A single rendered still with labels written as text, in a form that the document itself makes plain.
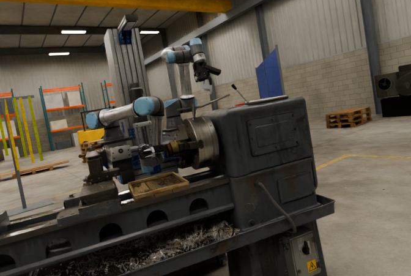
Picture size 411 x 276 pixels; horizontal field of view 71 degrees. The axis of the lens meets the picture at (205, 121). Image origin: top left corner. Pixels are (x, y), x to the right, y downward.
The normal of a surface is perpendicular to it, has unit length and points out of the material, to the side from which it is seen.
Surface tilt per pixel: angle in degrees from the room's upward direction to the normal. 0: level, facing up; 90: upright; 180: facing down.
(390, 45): 90
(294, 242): 88
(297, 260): 88
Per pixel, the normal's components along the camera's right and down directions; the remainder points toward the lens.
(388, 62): -0.81, 0.17
